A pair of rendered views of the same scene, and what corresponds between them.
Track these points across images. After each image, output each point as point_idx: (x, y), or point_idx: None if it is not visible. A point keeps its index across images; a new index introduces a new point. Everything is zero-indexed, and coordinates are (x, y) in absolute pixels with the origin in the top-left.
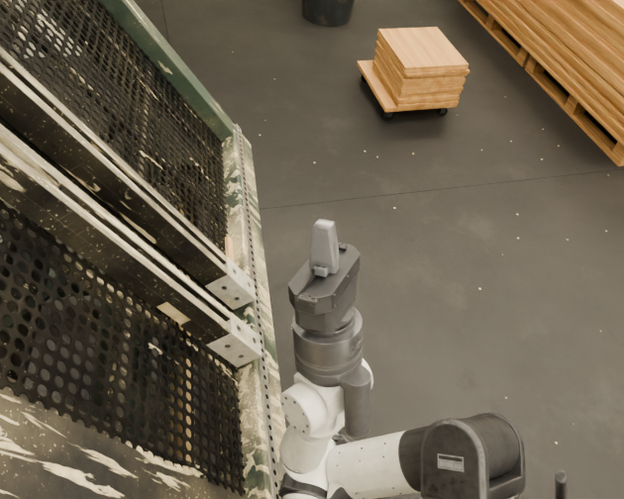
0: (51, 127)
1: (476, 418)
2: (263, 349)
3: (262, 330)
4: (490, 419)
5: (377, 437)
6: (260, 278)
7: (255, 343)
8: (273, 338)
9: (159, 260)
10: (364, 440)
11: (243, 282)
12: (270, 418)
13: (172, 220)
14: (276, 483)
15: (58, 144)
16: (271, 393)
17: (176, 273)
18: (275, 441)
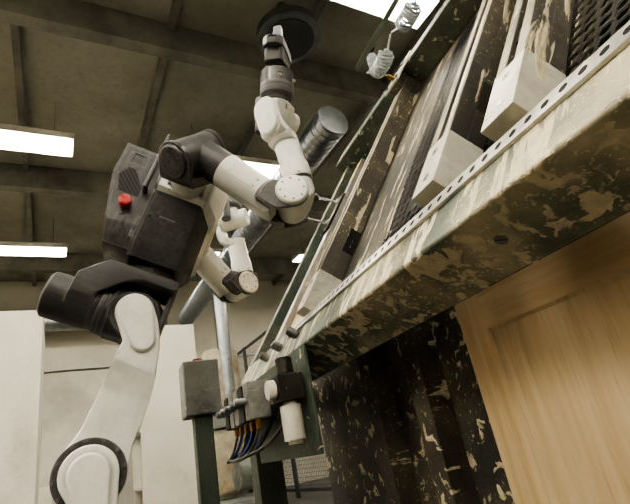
0: None
1: (190, 136)
2: (431, 208)
3: (461, 194)
4: (180, 138)
5: (248, 166)
6: (575, 108)
7: (423, 180)
8: (455, 222)
9: (469, 58)
10: (257, 172)
11: (495, 97)
12: (374, 258)
13: (519, 3)
14: (342, 286)
15: None
16: (393, 254)
17: (464, 72)
18: (362, 279)
